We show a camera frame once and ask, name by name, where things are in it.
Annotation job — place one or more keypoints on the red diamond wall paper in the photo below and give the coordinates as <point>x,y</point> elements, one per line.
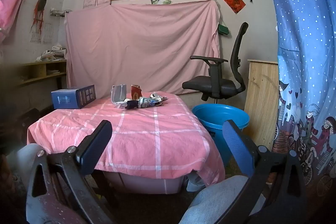
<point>233,1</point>

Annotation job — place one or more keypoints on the wall calendar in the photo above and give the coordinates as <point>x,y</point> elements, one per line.
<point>42,33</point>

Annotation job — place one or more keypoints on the wooden cabinet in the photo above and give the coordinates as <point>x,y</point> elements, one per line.
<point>262,98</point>

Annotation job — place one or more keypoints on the blue plastic bucket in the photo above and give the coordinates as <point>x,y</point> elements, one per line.
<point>210,119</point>

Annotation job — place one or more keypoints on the blue and white packet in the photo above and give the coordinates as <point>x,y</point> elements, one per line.
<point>147,102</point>

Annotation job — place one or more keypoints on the person's leg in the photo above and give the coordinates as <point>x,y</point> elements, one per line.
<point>218,195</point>
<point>27,154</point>

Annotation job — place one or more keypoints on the green hanging box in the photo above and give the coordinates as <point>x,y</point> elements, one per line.
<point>223,29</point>

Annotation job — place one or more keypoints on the black office chair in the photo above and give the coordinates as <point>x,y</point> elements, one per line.
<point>210,85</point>

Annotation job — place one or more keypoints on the white wrapper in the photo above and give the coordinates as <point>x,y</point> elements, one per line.
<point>156,96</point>

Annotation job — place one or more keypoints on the white paper scrap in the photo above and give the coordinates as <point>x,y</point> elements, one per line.
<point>120,104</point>

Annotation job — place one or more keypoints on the pink hanging bed sheet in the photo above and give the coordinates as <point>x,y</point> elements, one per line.
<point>136,43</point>

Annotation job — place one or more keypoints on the white tube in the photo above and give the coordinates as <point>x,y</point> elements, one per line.
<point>118,94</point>

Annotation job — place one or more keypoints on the small red carton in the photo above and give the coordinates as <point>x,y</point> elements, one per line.
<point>136,92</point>

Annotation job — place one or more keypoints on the red tassel wall ornament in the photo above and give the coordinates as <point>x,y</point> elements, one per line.
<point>39,11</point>

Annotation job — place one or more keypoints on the pink checked tablecloth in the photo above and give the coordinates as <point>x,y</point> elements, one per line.
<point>147,140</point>

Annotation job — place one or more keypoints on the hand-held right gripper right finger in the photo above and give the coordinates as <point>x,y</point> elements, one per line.
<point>239,146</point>

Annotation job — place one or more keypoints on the person's right leg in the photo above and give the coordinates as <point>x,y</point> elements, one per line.
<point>218,195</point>

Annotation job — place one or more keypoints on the dark wrapper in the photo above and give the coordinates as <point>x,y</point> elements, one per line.
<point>131,104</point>

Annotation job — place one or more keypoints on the metal wall rack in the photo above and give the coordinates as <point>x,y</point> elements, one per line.
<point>59,12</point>

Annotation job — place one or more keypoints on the person's left leg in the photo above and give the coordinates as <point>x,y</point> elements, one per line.
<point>27,154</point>

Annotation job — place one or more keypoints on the blue dotted printed curtain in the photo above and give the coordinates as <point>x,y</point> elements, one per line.
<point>302,29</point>

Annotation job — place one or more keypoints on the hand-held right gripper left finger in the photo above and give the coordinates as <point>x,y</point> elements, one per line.
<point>94,146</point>

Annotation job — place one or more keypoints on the dark blue cardboard box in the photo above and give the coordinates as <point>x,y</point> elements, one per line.
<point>68,99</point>

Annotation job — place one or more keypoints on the pile of papers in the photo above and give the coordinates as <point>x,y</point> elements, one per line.
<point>52,53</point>

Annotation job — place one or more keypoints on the wooden shelf desk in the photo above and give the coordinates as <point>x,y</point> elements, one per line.
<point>39,64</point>

